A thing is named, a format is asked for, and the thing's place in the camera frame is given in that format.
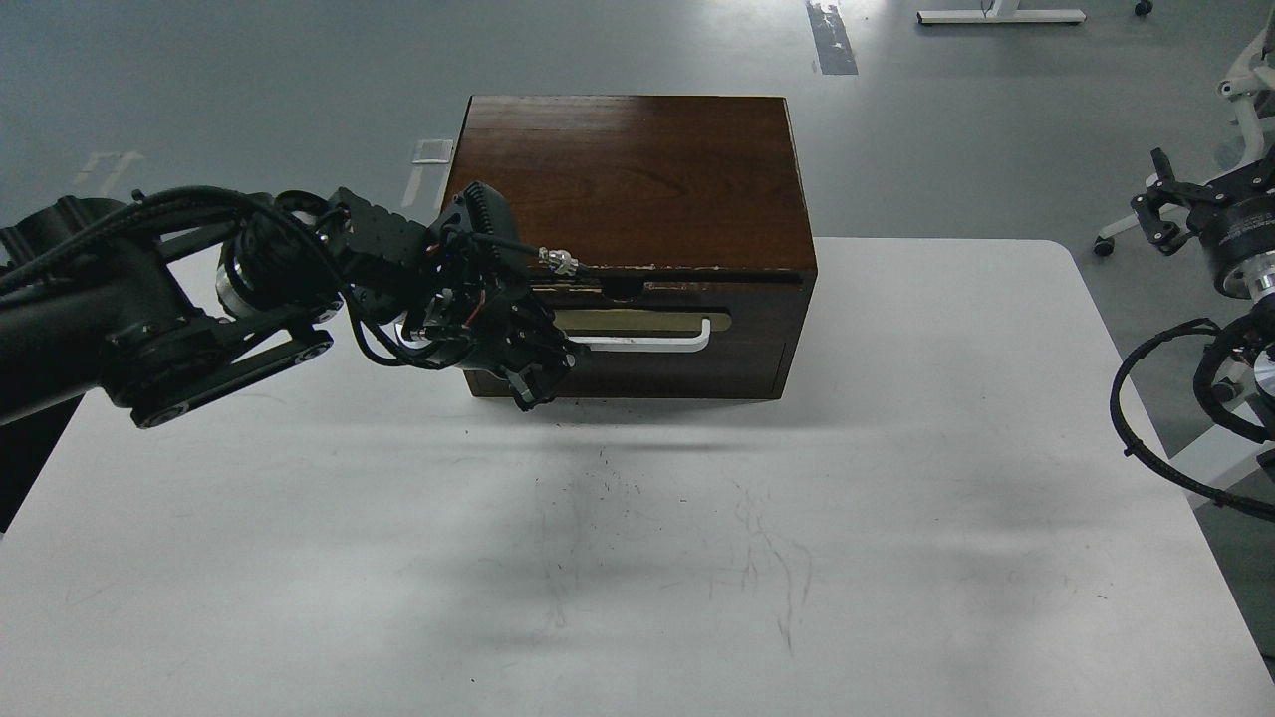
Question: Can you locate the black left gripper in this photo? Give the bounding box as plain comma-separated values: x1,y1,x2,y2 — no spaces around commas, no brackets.
334,181,579,411

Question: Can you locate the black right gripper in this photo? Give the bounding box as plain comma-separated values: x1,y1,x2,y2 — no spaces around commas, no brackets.
1131,147,1275,300

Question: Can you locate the wooden drawer with white handle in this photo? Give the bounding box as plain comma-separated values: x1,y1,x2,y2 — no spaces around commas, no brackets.
463,279,805,378

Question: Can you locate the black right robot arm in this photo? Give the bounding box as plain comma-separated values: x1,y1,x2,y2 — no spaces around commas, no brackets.
1131,148,1274,443

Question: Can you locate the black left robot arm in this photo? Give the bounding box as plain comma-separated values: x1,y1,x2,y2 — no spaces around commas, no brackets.
1,182,589,427

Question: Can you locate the dark wooden drawer cabinet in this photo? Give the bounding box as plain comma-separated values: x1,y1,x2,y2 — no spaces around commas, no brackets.
442,96,817,399

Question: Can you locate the white desk foot bar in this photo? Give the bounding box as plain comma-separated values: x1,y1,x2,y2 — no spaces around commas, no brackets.
915,1,1088,26

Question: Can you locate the grey floor tape strip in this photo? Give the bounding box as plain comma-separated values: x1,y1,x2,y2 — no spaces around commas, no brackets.
803,1,858,77

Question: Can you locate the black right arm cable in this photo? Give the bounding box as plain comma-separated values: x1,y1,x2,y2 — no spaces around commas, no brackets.
1109,316,1275,524

